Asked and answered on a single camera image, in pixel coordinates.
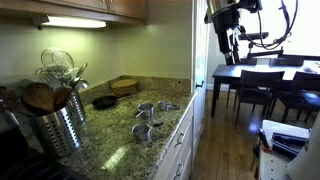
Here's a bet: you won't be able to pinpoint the medium steel measuring cup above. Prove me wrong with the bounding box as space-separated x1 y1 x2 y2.
135 102 154 119

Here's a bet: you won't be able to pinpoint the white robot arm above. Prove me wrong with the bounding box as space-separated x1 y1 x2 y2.
204 0 262 65

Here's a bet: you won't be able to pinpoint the round wooden board stack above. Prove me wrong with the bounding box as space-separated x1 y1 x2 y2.
111 79 138 97

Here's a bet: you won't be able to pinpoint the large steel measuring cup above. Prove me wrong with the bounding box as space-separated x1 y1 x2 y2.
131 122 164 142

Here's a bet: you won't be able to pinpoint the black cast iron skillet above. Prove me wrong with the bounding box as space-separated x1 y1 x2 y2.
92 94 128 110

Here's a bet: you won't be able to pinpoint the rear perforated steel utensil holder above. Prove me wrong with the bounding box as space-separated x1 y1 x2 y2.
67 90 86 124

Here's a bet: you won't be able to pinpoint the perforated steel utensil holder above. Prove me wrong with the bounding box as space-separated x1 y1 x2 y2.
29 107 80 157
67 90 86 124

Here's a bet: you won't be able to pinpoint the wooden upper cabinets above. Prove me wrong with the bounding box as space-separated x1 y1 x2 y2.
0 0 148 24

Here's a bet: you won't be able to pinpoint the dark wooden chair left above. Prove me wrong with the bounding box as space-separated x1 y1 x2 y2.
236 70 284 118

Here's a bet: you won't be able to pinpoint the dark wooden chair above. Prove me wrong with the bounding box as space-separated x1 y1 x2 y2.
236 70 284 118
269 72 320 123

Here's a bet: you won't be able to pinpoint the front perforated steel utensil holder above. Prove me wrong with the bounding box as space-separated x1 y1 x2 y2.
29 107 80 157

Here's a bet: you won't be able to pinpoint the wooden spoon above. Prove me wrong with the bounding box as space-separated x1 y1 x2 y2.
22 82 55 113

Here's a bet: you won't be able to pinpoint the under-cabinet light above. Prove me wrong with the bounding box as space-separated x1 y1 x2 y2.
40 16 107 28

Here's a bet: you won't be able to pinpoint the dark dining table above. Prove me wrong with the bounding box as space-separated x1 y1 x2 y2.
211 60 320 117

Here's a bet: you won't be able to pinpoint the dark wooden chair right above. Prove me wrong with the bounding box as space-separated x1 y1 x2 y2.
269 72 320 123

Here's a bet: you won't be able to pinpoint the silver drawer handle upper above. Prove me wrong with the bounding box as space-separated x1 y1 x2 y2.
174 131 185 147

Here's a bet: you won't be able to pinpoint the silver drawer handle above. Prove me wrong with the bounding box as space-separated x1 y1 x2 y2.
174 131 185 147
173 162 184 180

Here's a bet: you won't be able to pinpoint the silver drawer handle lower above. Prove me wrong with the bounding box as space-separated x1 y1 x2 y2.
173 162 184 180

